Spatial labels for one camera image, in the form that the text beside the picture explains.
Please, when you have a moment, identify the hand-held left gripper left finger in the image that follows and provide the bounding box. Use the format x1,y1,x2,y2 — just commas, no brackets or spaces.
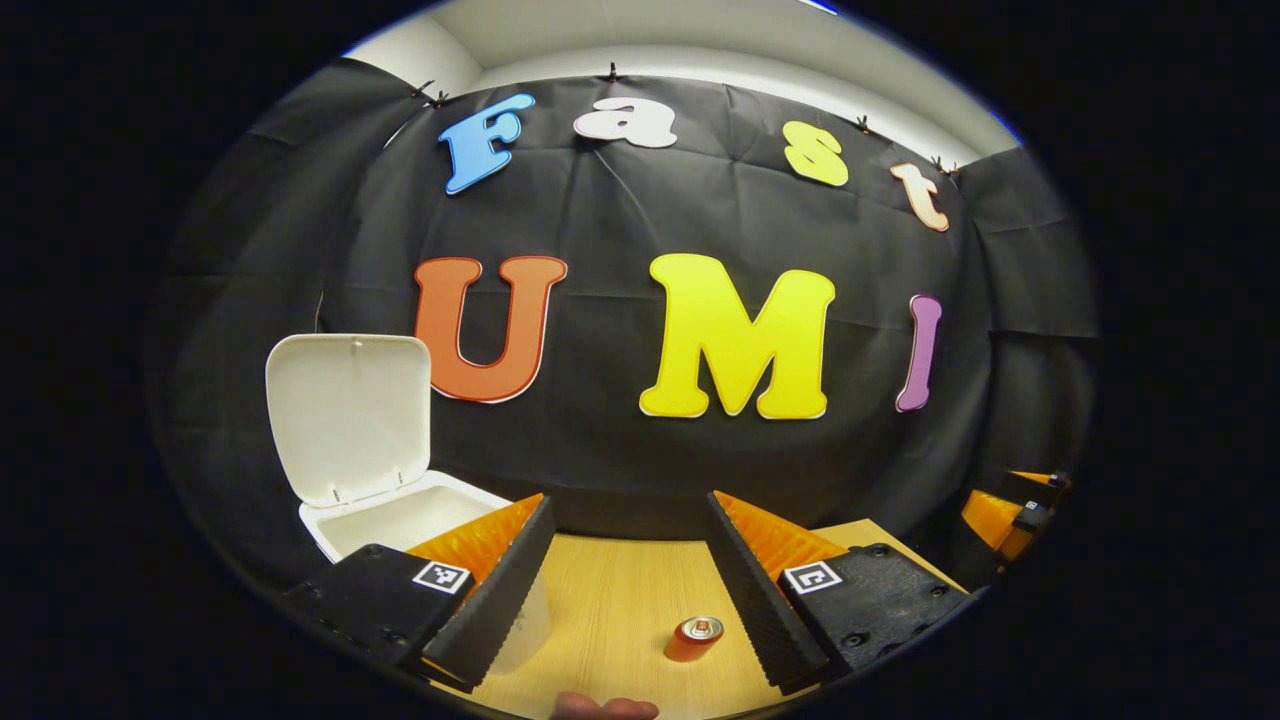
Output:
283,493,556,693

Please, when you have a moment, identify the orange pop can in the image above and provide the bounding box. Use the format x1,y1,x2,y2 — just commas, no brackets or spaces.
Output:
663,615,725,663

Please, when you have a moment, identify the black backdrop cloth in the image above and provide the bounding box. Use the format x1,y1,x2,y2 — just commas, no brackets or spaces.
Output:
150,55,1101,591

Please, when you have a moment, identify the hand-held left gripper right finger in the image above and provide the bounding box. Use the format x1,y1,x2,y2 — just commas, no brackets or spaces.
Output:
706,490,971,696

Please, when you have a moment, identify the wooden desktop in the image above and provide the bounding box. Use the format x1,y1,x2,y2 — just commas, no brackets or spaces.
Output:
440,518,946,720

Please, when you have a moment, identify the white desktop garbage bin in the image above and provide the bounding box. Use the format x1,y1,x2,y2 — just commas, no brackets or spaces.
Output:
265,333,553,676

